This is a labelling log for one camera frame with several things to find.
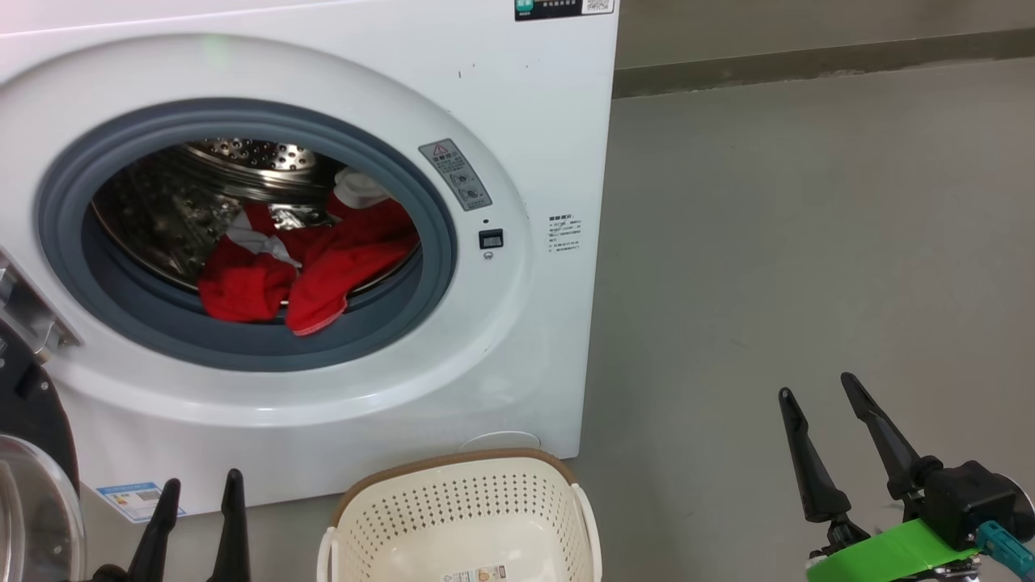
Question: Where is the grey warning label sticker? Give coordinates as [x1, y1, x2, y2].
[418, 138, 492, 213]

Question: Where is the grey rubber door seal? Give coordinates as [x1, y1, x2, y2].
[36, 97, 458, 373]

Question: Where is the black round glass washer door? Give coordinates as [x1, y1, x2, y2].
[0, 339, 87, 582]

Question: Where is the blue energy label sticker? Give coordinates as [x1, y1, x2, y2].
[95, 482, 187, 523]

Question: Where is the red and white garment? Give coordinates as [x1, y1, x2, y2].
[197, 167, 420, 336]

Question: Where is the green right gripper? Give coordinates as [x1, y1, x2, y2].
[779, 372, 984, 582]

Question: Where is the round filter cover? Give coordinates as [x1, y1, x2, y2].
[458, 431, 542, 453]

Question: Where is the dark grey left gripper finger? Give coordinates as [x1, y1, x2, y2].
[127, 478, 181, 582]
[208, 469, 251, 582]

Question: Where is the white front-load washing machine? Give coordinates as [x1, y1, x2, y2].
[0, 0, 621, 518]

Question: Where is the teal cable connector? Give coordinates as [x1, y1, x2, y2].
[976, 521, 1035, 580]

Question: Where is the metal door hinge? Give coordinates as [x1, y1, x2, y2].
[0, 249, 83, 365]

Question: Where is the black and green brand sticker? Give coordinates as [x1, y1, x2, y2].
[514, 0, 616, 22]

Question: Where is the cream perforated basket brown rim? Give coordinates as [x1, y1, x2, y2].
[316, 449, 603, 582]

